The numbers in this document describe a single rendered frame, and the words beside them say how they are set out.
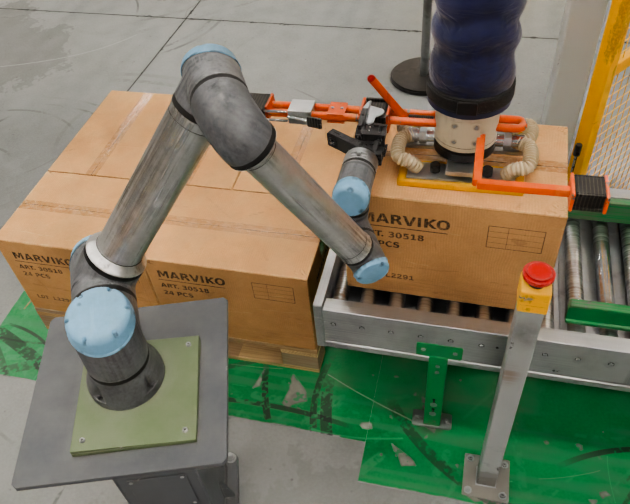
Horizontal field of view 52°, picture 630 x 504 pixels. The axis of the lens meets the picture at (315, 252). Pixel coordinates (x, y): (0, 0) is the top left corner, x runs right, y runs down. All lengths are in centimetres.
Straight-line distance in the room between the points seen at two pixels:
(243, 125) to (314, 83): 289
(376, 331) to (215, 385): 58
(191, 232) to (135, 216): 90
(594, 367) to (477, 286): 40
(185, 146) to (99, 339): 46
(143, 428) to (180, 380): 15
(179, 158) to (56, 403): 74
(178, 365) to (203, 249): 68
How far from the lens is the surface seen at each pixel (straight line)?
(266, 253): 223
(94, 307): 153
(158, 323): 185
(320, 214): 140
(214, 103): 122
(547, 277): 151
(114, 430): 167
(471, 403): 251
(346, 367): 257
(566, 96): 295
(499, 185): 164
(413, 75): 406
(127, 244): 154
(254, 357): 261
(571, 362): 205
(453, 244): 188
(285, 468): 238
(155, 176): 142
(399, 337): 202
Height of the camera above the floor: 214
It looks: 46 degrees down
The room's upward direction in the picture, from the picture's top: 6 degrees counter-clockwise
